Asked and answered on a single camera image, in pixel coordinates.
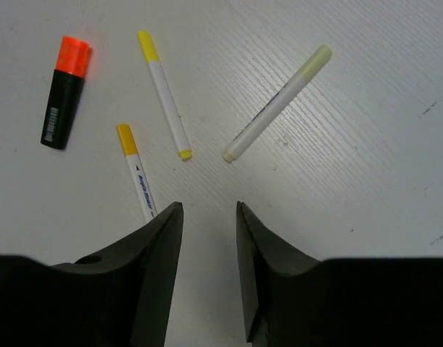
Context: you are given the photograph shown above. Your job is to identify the orange cap black highlighter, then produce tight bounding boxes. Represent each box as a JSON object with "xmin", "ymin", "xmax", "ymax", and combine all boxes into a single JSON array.
[{"xmin": 40, "ymin": 36, "xmax": 93, "ymax": 150}]

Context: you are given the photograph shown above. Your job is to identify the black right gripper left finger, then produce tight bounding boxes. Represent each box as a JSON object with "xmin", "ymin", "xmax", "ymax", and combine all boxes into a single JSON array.
[{"xmin": 54, "ymin": 202, "xmax": 184, "ymax": 346}]

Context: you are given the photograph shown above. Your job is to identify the pale yellow cap white marker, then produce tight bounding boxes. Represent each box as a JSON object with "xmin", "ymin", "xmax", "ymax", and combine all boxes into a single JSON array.
[{"xmin": 223, "ymin": 45, "xmax": 332, "ymax": 163}]

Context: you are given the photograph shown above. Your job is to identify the bright yellow cap white marker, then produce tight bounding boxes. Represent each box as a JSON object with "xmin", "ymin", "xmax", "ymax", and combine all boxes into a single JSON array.
[{"xmin": 137, "ymin": 30, "xmax": 192, "ymax": 161}]

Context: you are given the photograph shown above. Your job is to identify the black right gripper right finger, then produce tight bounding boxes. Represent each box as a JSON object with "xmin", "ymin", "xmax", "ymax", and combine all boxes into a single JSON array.
[{"xmin": 236, "ymin": 202, "xmax": 318, "ymax": 346}]

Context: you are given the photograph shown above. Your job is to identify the dark yellow cap white marker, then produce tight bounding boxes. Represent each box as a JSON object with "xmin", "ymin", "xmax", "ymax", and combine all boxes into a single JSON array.
[{"xmin": 116, "ymin": 124, "xmax": 158, "ymax": 223}]

